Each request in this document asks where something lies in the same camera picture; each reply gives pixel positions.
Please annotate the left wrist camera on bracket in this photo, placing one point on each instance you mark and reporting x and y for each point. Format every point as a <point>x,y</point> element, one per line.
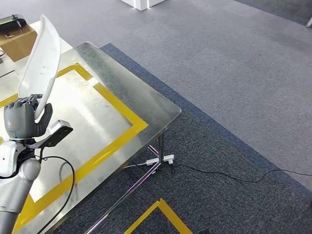
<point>60,127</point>

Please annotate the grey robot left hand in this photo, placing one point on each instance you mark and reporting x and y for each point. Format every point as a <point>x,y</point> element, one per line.
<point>19,119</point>

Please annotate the white curved plastic part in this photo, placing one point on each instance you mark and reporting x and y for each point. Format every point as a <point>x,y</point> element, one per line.
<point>41,64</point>

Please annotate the brown cardboard box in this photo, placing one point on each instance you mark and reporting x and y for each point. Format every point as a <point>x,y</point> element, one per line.
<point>14,45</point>

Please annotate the black device on box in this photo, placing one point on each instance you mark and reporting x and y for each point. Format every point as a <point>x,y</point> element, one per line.
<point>12,21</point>

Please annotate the white plinth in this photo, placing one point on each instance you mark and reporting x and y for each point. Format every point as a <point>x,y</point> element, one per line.
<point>141,4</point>

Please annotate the white desk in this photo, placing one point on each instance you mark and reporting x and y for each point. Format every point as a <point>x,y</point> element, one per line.
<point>66,46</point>

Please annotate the steel workbench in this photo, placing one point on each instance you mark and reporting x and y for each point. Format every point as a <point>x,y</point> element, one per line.
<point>122,84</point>

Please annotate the white power strip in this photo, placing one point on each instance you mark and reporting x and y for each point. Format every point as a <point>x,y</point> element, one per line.
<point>152,161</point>

